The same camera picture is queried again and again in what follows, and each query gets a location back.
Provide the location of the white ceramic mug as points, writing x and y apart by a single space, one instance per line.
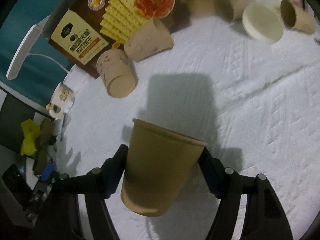
61 102

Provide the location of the kraft cup by cardboard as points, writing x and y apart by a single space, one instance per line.
232 10

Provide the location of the yellow plastic bag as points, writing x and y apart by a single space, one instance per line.
31 132

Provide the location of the floral cup lying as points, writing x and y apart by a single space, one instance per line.
152 38
116 71

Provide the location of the plain kraft paper cup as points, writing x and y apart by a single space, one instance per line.
158 165

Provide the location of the floral cup lying front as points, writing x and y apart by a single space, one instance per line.
116 71

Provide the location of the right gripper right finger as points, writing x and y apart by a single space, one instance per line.
264 217

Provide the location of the white paper cup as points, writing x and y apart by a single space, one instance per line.
262 23

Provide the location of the cracker box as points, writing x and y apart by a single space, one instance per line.
82 30

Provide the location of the kraft cup lying right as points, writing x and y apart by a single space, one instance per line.
297 18

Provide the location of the floral cup lying back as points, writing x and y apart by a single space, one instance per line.
152 38

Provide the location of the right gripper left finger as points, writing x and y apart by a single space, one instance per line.
61 215

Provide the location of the small cardboard box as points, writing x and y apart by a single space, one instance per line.
201 8

